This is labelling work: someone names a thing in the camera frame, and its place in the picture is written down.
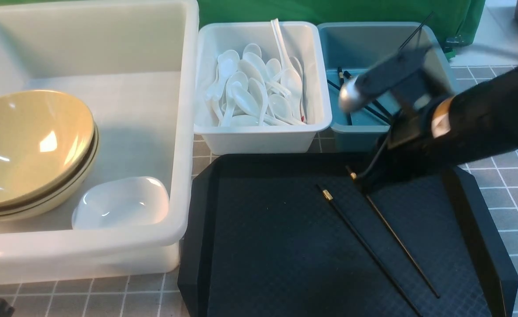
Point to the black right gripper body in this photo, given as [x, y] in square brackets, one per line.
[406, 151]

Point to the black chopstick gold band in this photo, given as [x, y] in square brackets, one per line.
[408, 254]
[329, 198]

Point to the yellow noodle bowl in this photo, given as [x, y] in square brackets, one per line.
[44, 135]

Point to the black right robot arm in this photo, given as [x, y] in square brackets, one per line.
[434, 128]

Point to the yellow bowl in tub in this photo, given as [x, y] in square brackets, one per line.
[61, 193]

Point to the black chopstick lying in bin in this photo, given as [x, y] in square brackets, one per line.
[369, 109]

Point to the leaning black chopstick in bin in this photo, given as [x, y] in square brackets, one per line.
[416, 31]

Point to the teal plastic bin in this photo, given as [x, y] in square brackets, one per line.
[357, 46]

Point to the black chopstick bin bottom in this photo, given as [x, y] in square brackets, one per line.
[334, 85]

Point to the small white plastic bin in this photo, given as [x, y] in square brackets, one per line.
[302, 40]

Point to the long white ladle spoon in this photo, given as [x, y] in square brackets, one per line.
[290, 78]

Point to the pile of white soup spoons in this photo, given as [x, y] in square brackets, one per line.
[248, 91]

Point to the black plastic serving tray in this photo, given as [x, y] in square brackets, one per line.
[262, 241]

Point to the large white plastic tub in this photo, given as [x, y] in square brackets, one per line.
[133, 62]

